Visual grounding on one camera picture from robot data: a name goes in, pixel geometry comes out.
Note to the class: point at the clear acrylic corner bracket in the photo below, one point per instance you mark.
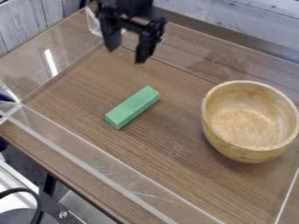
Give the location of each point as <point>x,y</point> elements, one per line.
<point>110,11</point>

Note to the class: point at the clear acrylic front barrier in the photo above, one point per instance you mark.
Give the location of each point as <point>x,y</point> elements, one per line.
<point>115,187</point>

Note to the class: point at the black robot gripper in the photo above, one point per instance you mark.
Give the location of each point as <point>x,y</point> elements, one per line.
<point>139,18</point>

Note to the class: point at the grey metal base plate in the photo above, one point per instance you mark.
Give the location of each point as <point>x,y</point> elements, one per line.
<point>55,213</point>

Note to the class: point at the green rectangular block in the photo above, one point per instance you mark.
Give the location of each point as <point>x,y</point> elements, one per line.
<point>133,107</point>

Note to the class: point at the brown wooden bowl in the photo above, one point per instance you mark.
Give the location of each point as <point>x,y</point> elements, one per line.
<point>250,121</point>

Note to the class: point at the black table leg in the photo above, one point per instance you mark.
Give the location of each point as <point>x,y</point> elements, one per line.
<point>50,185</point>

